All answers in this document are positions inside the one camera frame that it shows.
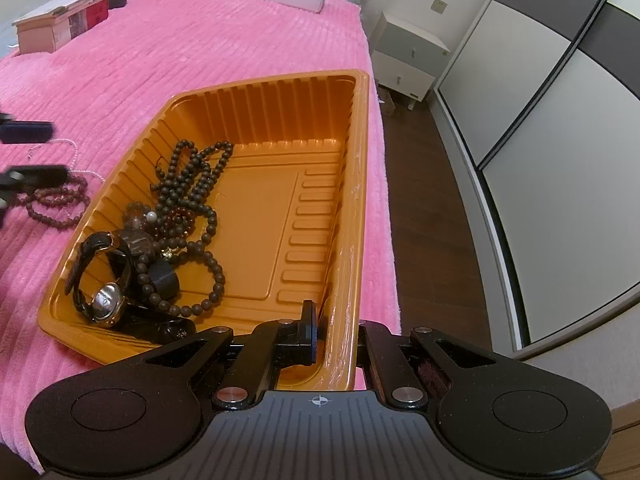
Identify white nightstand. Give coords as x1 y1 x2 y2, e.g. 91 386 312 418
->
372 11 451 111

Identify dark wooden bead necklace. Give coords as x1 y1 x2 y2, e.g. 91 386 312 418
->
150 139 236 247

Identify black strap gold watch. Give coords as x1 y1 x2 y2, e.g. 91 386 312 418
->
65 231 136 329

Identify red bead bracelet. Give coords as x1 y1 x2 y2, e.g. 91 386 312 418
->
152 207 197 258

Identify small cardboard box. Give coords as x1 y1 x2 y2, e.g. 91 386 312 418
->
377 85 399 117

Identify brown wooden bead necklace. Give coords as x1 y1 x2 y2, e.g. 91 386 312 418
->
17 172 92 231

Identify white pearl necklace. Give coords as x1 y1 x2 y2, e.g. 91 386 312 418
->
27 137 103 181

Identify orange plastic tray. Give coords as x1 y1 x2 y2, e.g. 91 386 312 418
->
37 69 372 392

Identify pink blanket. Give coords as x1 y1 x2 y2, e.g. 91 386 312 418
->
0 0 401 461

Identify white sliding wardrobe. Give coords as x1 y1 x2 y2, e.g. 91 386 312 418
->
432 0 640 361

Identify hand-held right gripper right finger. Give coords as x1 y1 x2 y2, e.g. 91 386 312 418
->
356 320 497 412

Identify boxes beside table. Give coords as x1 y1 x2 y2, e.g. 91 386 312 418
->
12 10 71 55

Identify large mixed bead bracelet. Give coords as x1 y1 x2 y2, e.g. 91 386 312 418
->
122 200 158 233

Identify dark bead bracelet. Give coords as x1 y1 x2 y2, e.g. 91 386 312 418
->
137 240 227 318

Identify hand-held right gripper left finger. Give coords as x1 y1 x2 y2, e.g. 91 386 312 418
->
144 299 320 412

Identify red box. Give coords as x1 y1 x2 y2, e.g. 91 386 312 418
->
67 0 111 41

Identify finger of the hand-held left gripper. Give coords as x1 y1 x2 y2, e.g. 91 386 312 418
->
0 112 54 144
0 164 70 212

